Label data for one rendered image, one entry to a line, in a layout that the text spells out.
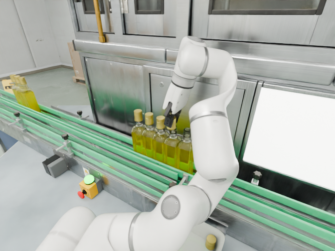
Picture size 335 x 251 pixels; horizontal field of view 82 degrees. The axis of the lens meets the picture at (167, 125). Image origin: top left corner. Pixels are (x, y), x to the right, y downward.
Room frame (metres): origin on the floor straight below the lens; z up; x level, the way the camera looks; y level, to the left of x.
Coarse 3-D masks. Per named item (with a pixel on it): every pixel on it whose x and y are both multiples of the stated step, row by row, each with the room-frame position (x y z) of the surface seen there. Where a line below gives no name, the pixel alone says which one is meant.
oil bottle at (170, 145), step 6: (168, 138) 0.62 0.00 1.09; (174, 138) 0.62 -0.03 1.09; (168, 144) 0.61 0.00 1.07; (174, 144) 0.60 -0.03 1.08; (168, 150) 0.61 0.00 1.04; (174, 150) 0.60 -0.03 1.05; (168, 156) 0.61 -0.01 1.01; (174, 156) 0.60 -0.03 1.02; (168, 162) 0.61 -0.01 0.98; (174, 162) 0.60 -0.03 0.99
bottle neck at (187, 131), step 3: (183, 129) 0.61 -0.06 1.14; (186, 129) 0.62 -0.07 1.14; (189, 129) 0.61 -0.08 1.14; (183, 132) 0.60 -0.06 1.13; (186, 132) 0.59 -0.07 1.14; (189, 132) 0.59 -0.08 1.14; (183, 135) 0.60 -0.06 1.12; (186, 135) 0.59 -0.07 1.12; (189, 135) 0.59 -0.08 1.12; (183, 138) 0.60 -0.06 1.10; (186, 138) 0.59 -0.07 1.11; (189, 138) 0.60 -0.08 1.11; (186, 141) 0.59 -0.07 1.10; (189, 141) 0.60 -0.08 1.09
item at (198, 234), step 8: (200, 224) 0.43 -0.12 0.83; (192, 232) 0.44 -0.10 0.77; (200, 232) 0.42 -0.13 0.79; (208, 232) 0.41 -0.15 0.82; (216, 232) 0.40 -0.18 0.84; (192, 240) 0.41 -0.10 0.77; (200, 240) 0.41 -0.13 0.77; (216, 240) 0.39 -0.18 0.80; (224, 240) 0.37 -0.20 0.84; (184, 248) 0.38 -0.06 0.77; (192, 248) 0.38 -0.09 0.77; (200, 248) 0.38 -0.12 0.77; (216, 248) 0.38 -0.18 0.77
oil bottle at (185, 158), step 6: (180, 144) 0.59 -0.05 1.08; (186, 144) 0.58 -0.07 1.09; (180, 150) 0.59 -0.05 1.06; (186, 150) 0.58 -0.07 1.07; (192, 150) 0.59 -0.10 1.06; (180, 156) 0.59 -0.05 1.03; (186, 156) 0.57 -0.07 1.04; (192, 156) 0.60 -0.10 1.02; (180, 162) 0.59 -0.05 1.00; (186, 162) 0.57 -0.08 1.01; (192, 162) 0.60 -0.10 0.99; (180, 168) 0.59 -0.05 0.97; (186, 168) 0.57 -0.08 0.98; (192, 168) 0.61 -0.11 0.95
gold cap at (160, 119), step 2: (158, 116) 0.67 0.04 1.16; (160, 116) 0.67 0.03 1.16; (162, 116) 0.67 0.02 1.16; (156, 118) 0.66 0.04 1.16; (158, 118) 0.66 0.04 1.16; (160, 118) 0.66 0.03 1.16; (162, 118) 0.66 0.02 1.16; (164, 118) 0.66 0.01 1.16; (158, 120) 0.65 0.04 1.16; (160, 120) 0.65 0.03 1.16; (162, 120) 0.65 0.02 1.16; (164, 120) 0.66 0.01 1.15; (158, 122) 0.65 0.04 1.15; (160, 122) 0.65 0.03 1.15; (162, 122) 0.65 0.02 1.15; (158, 124) 0.65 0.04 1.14; (160, 124) 0.65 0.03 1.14; (162, 124) 0.65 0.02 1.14; (158, 126) 0.65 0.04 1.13; (160, 126) 0.65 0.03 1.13; (162, 126) 0.65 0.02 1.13; (164, 126) 0.65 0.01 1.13; (158, 128) 0.65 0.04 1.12; (160, 128) 0.65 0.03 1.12; (162, 128) 0.65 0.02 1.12
